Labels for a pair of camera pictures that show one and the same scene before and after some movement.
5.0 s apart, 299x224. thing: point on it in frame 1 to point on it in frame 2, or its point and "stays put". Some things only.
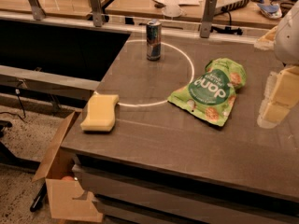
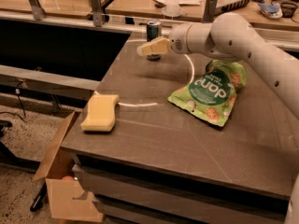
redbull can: x=153 y=40 stays put
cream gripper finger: x=281 y=93 to x=178 y=38
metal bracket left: x=38 y=13 stays put
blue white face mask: x=272 y=11 stays put
